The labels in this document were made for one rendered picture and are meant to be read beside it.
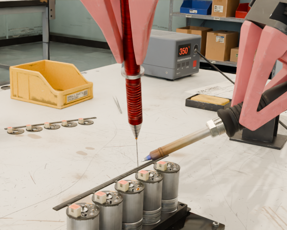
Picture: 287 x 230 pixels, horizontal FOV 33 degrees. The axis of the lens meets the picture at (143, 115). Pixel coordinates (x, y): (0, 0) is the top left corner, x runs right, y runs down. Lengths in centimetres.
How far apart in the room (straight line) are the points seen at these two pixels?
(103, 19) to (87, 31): 612
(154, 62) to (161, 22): 469
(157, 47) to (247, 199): 60
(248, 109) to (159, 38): 71
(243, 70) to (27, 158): 33
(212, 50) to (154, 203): 461
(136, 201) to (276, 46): 16
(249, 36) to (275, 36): 5
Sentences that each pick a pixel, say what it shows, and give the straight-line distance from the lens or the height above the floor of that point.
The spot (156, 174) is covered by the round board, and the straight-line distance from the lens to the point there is 43.
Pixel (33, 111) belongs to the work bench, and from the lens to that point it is 83.
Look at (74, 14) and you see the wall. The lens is 652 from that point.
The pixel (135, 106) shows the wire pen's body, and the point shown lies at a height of 89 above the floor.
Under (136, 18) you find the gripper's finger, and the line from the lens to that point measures 28.
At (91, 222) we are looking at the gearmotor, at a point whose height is 81.
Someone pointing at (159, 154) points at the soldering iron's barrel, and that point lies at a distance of 39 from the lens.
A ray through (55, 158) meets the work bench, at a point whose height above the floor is 75.
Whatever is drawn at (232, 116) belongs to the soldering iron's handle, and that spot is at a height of 88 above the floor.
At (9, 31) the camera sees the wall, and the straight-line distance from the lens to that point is 640.
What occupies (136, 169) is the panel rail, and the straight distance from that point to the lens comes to 44.
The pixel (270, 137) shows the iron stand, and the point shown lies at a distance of 71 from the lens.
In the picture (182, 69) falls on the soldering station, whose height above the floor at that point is 78.
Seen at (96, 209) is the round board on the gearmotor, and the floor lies 81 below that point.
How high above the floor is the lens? 99
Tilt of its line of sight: 17 degrees down
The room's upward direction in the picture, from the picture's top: 2 degrees clockwise
